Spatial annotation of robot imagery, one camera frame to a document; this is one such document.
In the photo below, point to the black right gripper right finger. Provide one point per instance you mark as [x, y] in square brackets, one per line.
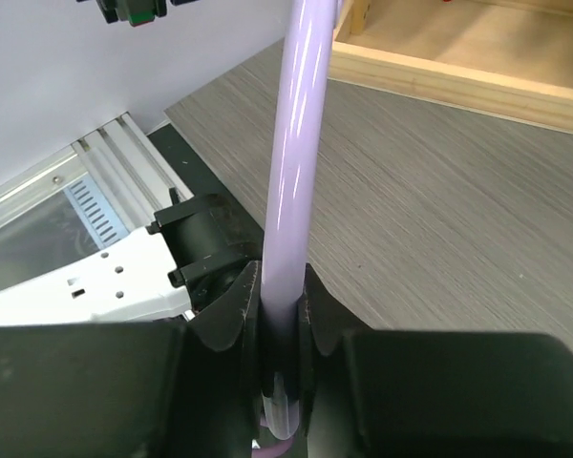
[408, 393]

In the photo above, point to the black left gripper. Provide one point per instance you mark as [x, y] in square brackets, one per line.
[136, 12]

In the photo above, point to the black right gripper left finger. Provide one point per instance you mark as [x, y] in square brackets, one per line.
[159, 389]

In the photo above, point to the lilac plastic hanger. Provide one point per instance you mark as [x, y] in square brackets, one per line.
[300, 105]

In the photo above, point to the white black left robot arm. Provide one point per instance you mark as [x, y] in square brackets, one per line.
[173, 267]

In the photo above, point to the wooden clothes rack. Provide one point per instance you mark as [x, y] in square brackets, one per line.
[510, 59]

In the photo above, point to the aluminium rail frame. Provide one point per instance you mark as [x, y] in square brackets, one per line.
[39, 228]

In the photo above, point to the white slotted cable duct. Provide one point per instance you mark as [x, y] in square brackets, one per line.
[98, 216]

